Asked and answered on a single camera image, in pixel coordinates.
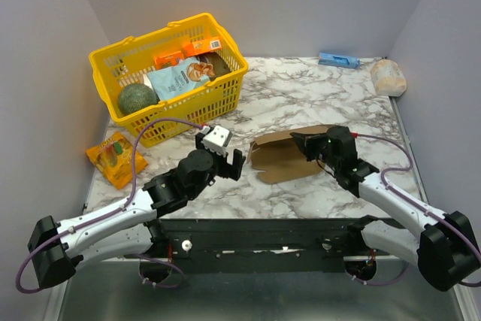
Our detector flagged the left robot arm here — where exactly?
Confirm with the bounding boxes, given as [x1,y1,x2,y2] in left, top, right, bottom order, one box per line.
[25,127,246,291]

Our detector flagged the blue flat box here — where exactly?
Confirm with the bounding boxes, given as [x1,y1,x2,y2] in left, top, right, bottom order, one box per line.
[318,52,360,69]

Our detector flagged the light blue cassava chips bag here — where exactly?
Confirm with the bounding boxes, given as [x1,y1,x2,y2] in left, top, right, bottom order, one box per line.
[147,56,216,101]

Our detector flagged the orange scrub mommy box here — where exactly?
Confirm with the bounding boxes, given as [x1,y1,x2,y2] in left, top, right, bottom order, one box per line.
[153,51,185,70]

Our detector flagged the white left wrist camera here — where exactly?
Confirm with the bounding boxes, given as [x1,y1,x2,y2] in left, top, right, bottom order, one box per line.
[201,126,232,157]

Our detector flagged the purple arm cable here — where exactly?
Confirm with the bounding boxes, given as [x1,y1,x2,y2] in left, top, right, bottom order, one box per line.
[351,131,481,288]
[14,117,211,295]

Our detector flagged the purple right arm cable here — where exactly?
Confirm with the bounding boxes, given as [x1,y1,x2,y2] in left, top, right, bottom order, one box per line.
[351,131,481,288]

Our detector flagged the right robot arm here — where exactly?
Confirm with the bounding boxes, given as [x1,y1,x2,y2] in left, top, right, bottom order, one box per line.
[291,126,480,291]

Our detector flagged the brown cardboard box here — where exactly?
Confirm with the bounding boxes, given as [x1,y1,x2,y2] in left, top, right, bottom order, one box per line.
[247,125,331,184]

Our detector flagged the yellow plastic shopping basket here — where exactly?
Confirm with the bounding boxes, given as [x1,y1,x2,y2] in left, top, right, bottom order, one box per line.
[89,13,248,147]

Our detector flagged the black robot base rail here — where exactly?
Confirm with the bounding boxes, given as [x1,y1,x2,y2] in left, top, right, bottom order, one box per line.
[123,217,399,275]

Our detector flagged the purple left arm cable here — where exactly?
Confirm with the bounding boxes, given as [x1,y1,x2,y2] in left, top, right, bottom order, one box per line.
[14,117,211,295]

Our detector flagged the orange gummy candy bag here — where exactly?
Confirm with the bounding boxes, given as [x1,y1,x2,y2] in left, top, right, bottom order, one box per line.
[86,132,133,189]

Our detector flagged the green melon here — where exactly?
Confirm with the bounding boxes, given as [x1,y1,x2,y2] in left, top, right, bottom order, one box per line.
[117,83,158,115]

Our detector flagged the white bagged bread loaf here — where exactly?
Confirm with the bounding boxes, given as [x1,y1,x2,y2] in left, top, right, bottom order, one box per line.
[371,59,407,97]

